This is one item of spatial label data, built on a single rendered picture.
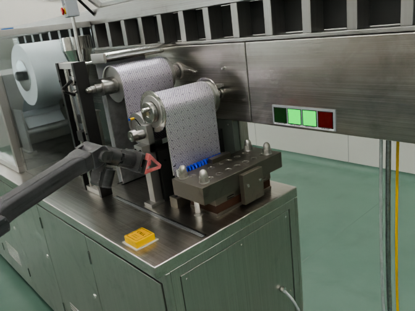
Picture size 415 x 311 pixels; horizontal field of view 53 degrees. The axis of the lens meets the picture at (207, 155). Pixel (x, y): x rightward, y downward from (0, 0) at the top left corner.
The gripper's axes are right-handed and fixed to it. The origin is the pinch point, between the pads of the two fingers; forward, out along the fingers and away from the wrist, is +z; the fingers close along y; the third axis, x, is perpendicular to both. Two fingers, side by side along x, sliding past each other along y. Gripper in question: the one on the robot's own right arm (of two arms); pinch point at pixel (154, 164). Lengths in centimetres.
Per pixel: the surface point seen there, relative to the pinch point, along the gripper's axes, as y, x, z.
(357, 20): 51, 55, 19
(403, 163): -35, 42, 286
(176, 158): -0.3, 3.8, 9.1
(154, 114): -2.9, 16.6, -2.6
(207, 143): -0.5, 11.9, 22.3
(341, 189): -66, 7, 249
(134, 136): -8.0, 7.7, -4.8
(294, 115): 29, 28, 31
